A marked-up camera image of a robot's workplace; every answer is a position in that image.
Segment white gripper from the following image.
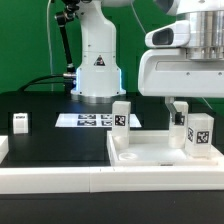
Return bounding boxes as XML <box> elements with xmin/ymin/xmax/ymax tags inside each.
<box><xmin>138</xmin><ymin>49</ymin><xmax>224</xmax><ymax>125</ymax></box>

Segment black cables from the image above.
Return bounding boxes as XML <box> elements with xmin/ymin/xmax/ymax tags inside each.
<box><xmin>18</xmin><ymin>73</ymin><xmax>76</xmax><ymax>93</ymax></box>

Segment white base tag plate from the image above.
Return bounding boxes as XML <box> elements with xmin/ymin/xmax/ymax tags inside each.
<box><xmin>54</xmin><ymin>113</ymin><xmax>143</xmax><ymax>129</ymax></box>

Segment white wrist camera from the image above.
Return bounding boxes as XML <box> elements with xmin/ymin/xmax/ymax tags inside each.
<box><xmin>145</xmin><ymin>20</ymin><xmax>190</xmax><ymax>48</ymax></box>

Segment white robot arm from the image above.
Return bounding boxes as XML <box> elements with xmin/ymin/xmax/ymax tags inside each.
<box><xmin>63</xmin><ymin>0</ymin><xmax>224</xmax><ymax>124</ymax></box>

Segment white U-shaped obstacle fence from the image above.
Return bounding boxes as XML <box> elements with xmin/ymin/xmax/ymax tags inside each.
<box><xmin>0</xmin><ymin>134</ymin><xmax>224</xmax><ymax>195</ymax></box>

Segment white square table top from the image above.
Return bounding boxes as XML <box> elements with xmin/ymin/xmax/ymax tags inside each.
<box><xmin>107</xmin><ymin>130</ymin><xmax>224</xmax><ymax>166</ymax></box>

